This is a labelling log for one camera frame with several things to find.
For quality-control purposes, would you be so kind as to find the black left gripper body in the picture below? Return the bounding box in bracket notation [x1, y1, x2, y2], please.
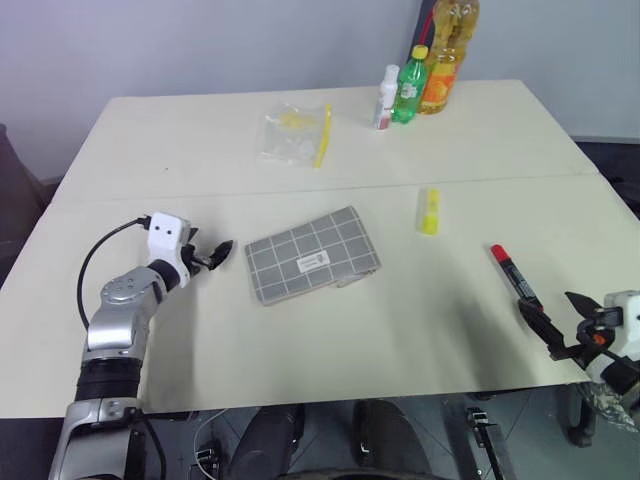
[181, 225, 213, 275]

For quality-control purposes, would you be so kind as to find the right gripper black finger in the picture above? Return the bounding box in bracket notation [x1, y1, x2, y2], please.
[517, 296, 570, 362]
[564, 290, 603, 320]

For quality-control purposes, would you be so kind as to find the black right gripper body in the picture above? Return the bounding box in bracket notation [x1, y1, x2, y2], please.
[563, 305, 625, 365]

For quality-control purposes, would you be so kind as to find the grey checked fabric pouch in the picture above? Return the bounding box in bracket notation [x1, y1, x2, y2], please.
[244, 204, 381, 307]

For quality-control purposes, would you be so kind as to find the black marker with red cap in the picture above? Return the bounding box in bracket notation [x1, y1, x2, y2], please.
[489, 243, 545, 310]

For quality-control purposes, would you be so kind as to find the camouflage cloth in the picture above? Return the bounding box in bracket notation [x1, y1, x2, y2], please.
[584, 382, 640, 434]

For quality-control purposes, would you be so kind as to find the black chair caster leg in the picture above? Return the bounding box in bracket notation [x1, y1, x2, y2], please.
[563, 383, 599, 448]

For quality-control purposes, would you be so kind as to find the black metal stand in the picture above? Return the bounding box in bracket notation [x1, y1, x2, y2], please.
[465, 407, 516, 480]

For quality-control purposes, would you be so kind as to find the clear zip bag yellow slider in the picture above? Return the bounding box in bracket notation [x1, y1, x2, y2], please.
[256, 101, 334, 170]

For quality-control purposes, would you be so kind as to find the yellow highlighter pen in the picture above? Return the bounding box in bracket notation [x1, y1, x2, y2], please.
[414, 186, 442, 236]

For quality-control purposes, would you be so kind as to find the dark rounded shape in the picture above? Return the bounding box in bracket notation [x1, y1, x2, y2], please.
[351, 398, 432, 480]
[227, 404, 307, 480]

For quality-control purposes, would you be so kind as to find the dark office chair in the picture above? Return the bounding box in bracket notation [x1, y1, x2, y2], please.
[0, 123, 46, 246]

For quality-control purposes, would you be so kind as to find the small white bottle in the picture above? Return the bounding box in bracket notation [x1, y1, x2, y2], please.
[372, 64, 401, 131]

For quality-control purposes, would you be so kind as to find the green plastic soda bottle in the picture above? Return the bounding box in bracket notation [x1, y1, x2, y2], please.
[390, 44, 430, 125]

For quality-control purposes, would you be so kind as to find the large yellow cooking oil bottle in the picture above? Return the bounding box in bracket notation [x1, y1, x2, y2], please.
[417, 0, 482, 116]

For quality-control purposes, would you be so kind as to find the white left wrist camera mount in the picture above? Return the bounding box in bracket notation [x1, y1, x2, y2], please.
[146, 211, 194, 290]

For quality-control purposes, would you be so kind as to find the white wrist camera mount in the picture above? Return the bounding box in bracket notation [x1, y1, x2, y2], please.
[602, 289, 640, 362]
[146, 211, 194, 290]

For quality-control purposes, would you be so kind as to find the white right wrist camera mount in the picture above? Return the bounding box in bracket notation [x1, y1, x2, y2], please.
[602, 289, 640, 362]

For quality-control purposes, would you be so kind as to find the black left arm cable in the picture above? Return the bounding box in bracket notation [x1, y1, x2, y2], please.
[76, 214, 153, 331]

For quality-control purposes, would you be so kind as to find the dark panel with red cord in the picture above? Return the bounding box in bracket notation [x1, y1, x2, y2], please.
[408, 0, 441, 84]

